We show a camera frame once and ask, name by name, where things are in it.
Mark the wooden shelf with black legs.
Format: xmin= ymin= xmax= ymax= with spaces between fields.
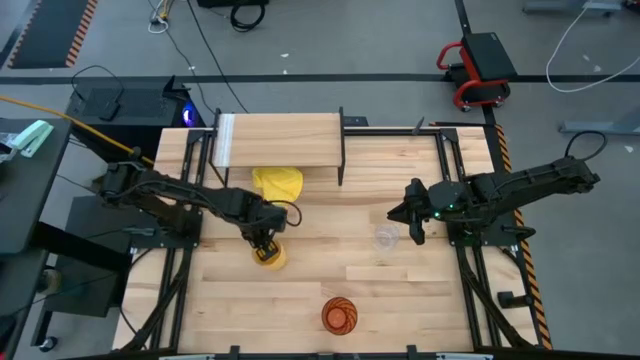
xmin=209 ymin=106 xmax=347 ymax=187

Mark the yellow cloth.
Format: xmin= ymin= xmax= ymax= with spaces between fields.
xmin=251 ymin=166 xmax=305 ymax=206

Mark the coiled black cable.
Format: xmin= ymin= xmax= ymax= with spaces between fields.
xmin=229 ymin=2 xmax=267 ymax=33

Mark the white mug with yellow inside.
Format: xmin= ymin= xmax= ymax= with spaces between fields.
xmin=251 ymin=238 xmax=289 ymax=273

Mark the grey stand foot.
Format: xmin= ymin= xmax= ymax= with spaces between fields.
xmin=558 ymin=104 xmax=640 ymax=136
xmin=522 ymin=0 xmax=624 ymax=16

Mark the black adapter with cable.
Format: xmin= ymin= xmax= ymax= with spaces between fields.
xmin=70 ymin=64 xmax=126 ymax=122

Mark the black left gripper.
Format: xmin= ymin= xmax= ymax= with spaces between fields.
xmin=234 ymin=192 xmax=289 ymax=263

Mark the black mat with hazard stripes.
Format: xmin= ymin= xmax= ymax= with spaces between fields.
xmin=7 ymin=0 xmax=100 ymax=70

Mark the white and yellow cable bundle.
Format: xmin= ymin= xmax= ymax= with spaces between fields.
xmin=147 ymin=0 xmax=176 ymax=35

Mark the orange ribbed plastic tumbler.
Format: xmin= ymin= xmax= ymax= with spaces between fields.
xmin=320 ymin=296 xmax=359 ymax=335

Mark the white floor cable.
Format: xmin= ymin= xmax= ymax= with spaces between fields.
xmin=544 ymin=0 xmax=640 ymax=94

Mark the black side desk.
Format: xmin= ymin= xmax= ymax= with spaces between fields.
xmin=0 ymin=118 xmax=74 ymax=256

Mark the black clamp knob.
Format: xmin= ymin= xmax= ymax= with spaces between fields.
xmin=497 ymin=291 xmax=535 ymax=309

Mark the clear plastic item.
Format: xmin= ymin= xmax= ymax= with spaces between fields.
xmin=0 ymin=132 xmax=19 ymax=164

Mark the tape roll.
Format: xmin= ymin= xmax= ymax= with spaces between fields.
xmin=37 ymin=268 xmax=64 ymax=296

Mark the clear glass cup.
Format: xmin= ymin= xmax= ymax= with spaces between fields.
xmin=373 ymin=222 xmax=402 ymax=252

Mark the black equipment cart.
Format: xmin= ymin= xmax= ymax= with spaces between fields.
xmin=29 ymin=194 xmax=134 ymax=351

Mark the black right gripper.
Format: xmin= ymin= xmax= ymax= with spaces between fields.
xmin=387 ymin=178 xmax=432 ymax=246

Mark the long black floor cable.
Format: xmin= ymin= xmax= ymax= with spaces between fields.
xmin=186 ymin=0 xmax=250 ymax=114

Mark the mint green stapler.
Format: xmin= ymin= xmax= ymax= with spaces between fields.
xmin=10 ymin=119 xmax=55 ymax=159

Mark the long yellow cable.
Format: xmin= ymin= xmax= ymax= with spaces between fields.
xmin=0 ymin=94 xmax=155 ymax=166

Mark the black computer tower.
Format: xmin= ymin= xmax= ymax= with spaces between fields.
xmin=66 ymin=74 xmax=207 ymax=164

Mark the black metal table frame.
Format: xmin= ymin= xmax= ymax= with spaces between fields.
xmin=112 ymin=127 xmax=544 ymax=354

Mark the red and black rolling stool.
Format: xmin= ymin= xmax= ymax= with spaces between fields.
xmin=436 ymin=32 xmax=519 ymax=113

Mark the black orange hazard stripe tape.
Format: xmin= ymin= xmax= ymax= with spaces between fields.
xmin=493 ymin=124 xmax=554 ymax=351

